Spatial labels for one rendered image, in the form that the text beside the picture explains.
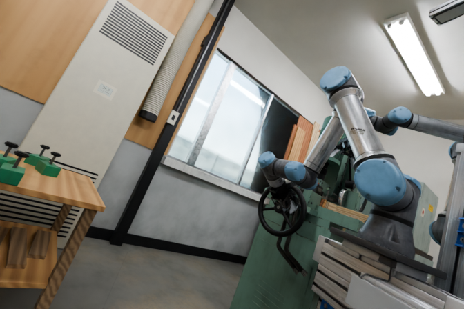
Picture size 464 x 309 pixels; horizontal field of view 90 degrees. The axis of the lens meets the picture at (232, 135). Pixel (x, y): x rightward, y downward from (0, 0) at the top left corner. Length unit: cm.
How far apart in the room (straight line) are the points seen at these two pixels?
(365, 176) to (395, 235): 20
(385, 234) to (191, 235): 214
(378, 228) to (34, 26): 235
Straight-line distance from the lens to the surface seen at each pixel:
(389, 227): 87
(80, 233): 126
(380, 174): 76
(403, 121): 128
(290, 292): 150
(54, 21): 233
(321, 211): 144
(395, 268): 83
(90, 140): 193
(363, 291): 73
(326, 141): 105
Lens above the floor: 81
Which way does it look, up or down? 12 degrees up
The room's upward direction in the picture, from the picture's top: 22 degrees clockwise
